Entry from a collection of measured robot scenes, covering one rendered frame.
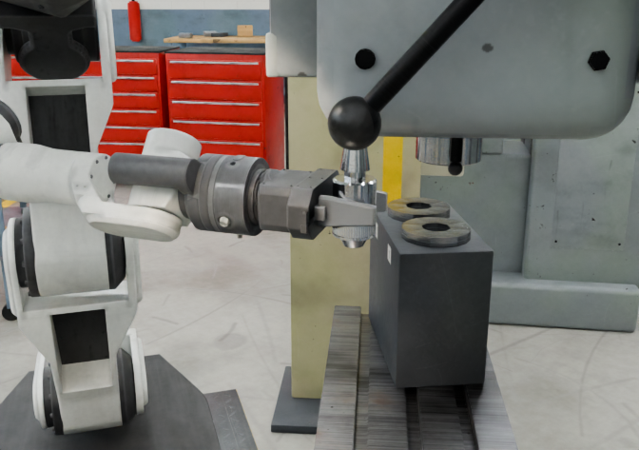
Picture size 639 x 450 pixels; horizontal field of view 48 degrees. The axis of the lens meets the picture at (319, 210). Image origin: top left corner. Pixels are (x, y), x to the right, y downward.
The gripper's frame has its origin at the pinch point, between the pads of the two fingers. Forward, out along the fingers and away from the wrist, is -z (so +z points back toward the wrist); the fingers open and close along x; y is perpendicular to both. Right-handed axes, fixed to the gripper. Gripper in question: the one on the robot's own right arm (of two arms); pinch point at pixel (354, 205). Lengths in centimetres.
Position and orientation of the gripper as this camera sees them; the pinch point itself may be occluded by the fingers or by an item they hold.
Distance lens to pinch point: 77.9
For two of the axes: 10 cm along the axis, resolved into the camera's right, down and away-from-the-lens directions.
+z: -9.5, -0.9, 2.8
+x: 3.0, -2.8, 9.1
